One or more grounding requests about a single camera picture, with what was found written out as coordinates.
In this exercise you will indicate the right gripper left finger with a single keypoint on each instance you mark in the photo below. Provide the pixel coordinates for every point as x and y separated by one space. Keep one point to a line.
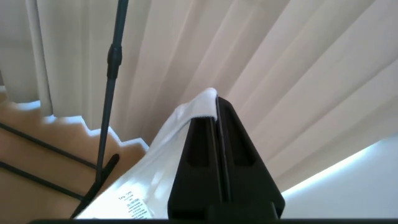
196 174

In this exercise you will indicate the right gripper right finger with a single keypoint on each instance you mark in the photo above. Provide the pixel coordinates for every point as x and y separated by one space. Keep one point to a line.
248 174

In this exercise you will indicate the white printed t-shirt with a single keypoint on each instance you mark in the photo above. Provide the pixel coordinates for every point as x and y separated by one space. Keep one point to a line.
161 161

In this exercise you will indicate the black clothes rack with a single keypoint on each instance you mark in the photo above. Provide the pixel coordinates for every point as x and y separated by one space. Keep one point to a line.
114 59

